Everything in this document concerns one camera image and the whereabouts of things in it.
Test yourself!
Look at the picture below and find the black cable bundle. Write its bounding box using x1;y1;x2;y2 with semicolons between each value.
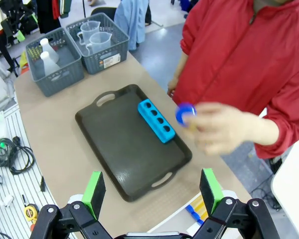
0;135;35;175

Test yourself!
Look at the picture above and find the dark brown serving tray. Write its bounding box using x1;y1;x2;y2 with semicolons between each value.
74;84;193;203

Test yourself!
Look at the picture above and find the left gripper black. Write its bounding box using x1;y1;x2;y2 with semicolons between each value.
2;8;37;43

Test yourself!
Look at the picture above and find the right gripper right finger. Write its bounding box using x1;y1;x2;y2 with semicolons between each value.
193;168;281;239

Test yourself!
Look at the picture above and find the blue test tube rack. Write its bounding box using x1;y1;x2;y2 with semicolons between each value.
137;99;176;144

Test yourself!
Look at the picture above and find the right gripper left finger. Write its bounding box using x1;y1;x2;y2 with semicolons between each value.
29;171;115;239

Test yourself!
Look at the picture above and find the light blue shirt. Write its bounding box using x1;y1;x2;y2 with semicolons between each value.
114;0;150;52

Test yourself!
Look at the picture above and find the grey plastic basket with sticker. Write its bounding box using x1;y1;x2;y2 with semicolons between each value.
65;12;130;75

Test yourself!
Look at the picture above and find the person's right hand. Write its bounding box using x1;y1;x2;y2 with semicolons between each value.
166;77;180;99

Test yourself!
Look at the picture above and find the white plastic conical flask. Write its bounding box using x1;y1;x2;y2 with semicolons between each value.
39;51;61;75
39;38;60;63

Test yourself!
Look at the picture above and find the person's right forearm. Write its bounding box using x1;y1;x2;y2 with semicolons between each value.
173;49;190;83

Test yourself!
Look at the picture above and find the blue-capped amber test tube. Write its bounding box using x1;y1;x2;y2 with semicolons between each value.
193;204;206;226
185;196;205;216
175;102;198;131

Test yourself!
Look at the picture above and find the black chair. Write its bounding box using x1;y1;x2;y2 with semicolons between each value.
91;6;118;22

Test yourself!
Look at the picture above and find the person's left hand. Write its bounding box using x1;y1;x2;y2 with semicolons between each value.
186;102;261;156

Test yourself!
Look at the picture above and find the person in red jacket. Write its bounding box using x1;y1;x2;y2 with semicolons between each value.
171;0;299;160

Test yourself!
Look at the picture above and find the person's left forearm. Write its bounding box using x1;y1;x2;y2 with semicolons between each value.
251;94;299;160

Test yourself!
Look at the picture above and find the yellow tape measure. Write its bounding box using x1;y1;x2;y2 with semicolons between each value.
23;203;39;221

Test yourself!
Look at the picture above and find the white table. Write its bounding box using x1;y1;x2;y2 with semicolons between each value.
270;139;299;239

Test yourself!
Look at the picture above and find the clear plastic measuring cup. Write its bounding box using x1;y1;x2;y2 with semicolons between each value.
77;20;101;45
85;31;113;56

